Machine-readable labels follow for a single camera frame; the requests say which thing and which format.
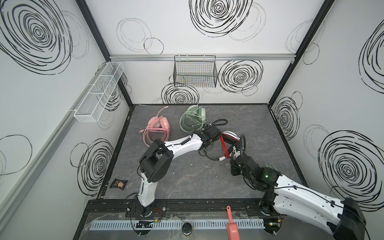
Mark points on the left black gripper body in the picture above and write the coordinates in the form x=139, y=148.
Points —
x=216, y=132

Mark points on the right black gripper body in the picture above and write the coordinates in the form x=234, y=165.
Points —
x=235, y=151

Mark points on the green headphones with cable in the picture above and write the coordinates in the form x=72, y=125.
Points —
x=193, y=119

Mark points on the pink headphones with cable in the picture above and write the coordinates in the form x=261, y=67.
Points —
x=157, y=124

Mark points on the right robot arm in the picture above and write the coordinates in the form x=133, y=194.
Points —
x=343, y=219

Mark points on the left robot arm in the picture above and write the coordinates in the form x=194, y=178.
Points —
x=155, y=162

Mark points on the black round knob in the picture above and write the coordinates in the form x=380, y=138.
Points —
x=187, y=229

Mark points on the small black packet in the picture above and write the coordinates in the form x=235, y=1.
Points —
x=119, y=184

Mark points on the white slotted cable duct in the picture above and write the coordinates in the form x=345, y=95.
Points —
x=106, y=225

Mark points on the black wire basket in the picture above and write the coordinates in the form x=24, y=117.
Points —
x=198, y=71

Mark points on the red dustpan brush handle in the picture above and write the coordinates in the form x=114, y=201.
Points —
x=232, y=228

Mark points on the clear plastic wall shelf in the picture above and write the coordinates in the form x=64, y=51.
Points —
x=97, y=97

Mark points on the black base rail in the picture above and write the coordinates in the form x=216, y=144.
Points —
x=163, y=209

